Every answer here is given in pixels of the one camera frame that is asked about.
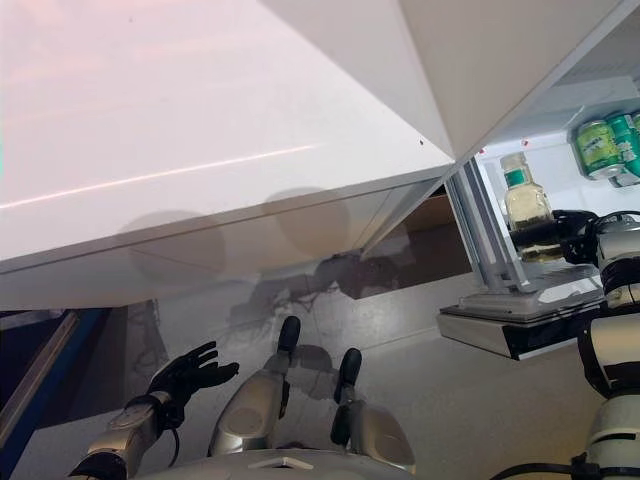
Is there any silver right robot leg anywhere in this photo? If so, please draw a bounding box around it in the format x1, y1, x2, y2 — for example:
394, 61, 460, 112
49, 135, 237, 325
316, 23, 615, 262
329, 347, 416, 466

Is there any yellow tea bottle white cap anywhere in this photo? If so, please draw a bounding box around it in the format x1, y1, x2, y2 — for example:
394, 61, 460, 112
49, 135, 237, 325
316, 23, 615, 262
499, 153, 566, 264

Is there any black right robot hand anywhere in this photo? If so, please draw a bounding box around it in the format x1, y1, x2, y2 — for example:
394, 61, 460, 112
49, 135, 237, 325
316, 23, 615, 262
509, 208, 601, 265

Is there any tall white cabinet panel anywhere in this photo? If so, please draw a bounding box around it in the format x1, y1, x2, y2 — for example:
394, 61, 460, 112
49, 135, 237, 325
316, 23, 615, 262
399, 0, 640, 251

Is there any silver robot torso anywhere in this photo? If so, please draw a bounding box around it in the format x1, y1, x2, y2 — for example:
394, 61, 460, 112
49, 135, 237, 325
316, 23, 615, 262
124, 442, 416, 480

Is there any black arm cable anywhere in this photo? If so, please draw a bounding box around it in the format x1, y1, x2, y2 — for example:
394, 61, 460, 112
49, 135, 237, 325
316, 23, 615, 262
499, 452, 640, 475
163, 399, 185, 467

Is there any stainless steel fridge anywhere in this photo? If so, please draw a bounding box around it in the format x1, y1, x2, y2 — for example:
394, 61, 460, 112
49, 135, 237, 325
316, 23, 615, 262
359, 74, 640, 301

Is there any blue metal frame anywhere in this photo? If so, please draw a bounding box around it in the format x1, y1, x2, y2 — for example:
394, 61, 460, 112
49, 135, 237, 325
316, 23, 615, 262
0, 307, 129, 476

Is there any stainless fridge drawer white inside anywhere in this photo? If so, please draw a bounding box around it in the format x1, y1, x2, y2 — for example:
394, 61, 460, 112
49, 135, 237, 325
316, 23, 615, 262
437, 99, 640, 361

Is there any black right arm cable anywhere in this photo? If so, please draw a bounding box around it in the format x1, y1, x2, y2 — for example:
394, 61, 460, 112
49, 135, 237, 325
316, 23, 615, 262
499, 452, 640, 475

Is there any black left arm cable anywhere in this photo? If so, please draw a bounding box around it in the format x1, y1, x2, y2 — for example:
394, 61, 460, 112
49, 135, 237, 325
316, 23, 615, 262
163, 399, 185, 467

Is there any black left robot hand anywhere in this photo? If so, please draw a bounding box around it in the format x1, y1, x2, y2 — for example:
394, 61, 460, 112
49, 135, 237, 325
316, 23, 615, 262
148, 341, 240, 406

